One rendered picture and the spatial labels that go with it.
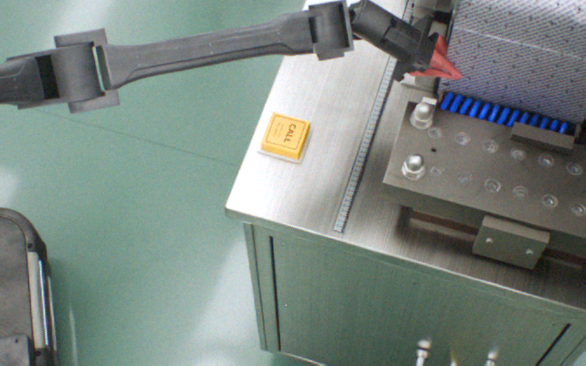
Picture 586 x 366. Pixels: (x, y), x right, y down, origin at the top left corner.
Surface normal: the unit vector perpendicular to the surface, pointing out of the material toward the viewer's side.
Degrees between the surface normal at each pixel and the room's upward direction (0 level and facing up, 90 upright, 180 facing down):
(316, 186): 0
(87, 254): 0
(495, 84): 90
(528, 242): 90
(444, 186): 0
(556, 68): 90
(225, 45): 40
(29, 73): 60
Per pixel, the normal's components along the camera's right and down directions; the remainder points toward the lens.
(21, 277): -0.02, -0.47
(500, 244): -0.31, 0.84
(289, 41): 0.38, 0.07
